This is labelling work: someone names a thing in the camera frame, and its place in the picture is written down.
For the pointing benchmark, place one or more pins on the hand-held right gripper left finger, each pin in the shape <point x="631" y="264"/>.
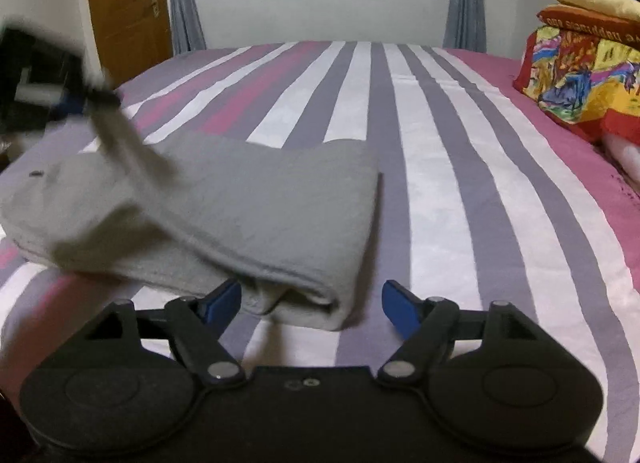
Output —
<point x="226" y="301"/>

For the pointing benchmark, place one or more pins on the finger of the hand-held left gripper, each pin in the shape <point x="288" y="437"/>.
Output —
<point x="89" y="93"/>

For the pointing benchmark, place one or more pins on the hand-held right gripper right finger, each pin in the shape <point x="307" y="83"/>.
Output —
<point x="398" y="305"/>

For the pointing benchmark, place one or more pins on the grey pants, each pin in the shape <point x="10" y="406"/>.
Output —
<point x="225" y="223"/>

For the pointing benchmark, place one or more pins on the brown wooden door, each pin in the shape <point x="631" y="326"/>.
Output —
<point x="127" y="13"/>

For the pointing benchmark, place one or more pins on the striped pink bed sheet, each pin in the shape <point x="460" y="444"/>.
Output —
<point x="475" y="193"/>

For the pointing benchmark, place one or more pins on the white pillow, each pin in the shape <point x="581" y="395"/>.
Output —
<point x="622" y="155"/>

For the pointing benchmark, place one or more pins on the colourful printed blanket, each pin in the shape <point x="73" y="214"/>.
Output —
<point x="580" y="78"/>

